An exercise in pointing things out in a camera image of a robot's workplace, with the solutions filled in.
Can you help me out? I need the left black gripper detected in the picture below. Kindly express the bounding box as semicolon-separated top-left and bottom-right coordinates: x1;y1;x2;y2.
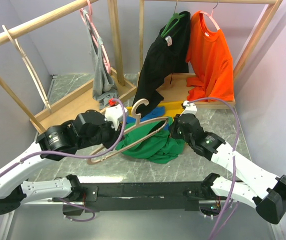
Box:
79;115;125;150

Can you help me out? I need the green tank top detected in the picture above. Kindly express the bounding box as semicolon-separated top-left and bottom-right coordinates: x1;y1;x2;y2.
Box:
116;121;185;164

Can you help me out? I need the wooden hanger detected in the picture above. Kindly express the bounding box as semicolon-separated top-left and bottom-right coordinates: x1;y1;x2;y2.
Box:
87;98;169;165
2;25;52;112

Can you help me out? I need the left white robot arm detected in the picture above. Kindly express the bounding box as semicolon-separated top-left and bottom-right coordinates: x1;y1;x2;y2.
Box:
0;106;127;215

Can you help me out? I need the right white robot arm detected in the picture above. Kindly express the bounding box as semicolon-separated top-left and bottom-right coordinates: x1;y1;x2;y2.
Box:
169;113;286;225

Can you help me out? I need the grey tank top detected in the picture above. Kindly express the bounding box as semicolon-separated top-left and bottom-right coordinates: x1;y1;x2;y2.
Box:
81;8;120;111

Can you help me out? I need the pink hanger right rack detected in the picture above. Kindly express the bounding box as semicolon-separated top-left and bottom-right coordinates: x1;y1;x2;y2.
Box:
200;0;220;30

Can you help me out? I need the pink hanger rack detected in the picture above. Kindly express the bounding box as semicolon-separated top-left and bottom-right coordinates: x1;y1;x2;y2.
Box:
200;0;220;30
79;0;111;74

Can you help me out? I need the pink hanger left rack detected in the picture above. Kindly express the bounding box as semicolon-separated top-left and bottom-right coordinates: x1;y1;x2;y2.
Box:
79;0;111;74

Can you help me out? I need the yellow plastic tray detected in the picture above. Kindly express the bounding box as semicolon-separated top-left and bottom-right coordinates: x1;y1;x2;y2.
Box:
126;100;187;116

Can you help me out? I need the blue garment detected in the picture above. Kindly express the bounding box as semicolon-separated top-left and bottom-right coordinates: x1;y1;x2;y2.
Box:
126;106;169;125

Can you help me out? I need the left wooden clothes rack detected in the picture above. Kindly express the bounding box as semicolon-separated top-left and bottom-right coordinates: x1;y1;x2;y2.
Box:
0;0;137;133

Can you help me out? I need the wooden clothes rack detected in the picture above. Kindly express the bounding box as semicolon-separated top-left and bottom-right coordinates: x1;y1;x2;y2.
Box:
0;0;137;133
139;0;282;103

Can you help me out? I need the right wooden clothes rack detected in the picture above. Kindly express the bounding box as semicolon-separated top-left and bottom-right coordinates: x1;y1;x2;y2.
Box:
139;0;282;103

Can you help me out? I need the black t-shirt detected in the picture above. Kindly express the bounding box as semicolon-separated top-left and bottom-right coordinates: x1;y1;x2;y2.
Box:
133;11;191;117

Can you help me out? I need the orange t-shirt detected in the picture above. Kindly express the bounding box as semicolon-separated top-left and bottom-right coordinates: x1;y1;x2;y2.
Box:
185;11;234;102

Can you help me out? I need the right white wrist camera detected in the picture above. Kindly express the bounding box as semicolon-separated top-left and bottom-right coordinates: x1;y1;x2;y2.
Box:
180;100;197;115

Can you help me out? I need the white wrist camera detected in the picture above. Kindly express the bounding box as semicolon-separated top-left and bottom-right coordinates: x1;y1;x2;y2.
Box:
180;100;197;115
105;98;128;131

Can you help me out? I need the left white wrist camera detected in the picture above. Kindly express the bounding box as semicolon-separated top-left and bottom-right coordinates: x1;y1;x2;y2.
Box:
105;98;128;131

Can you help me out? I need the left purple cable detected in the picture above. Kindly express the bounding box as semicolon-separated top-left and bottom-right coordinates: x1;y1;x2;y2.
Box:
0;97;128;223

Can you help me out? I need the purple cable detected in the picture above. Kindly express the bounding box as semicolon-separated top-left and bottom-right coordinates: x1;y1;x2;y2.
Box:
0;97;128;223
187;97;241;240

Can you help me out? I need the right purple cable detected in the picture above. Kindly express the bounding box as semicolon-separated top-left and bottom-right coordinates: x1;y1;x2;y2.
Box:
187;97;241;240

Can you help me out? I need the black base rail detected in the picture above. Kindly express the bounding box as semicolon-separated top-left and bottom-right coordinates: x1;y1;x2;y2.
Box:
52;180;236;216

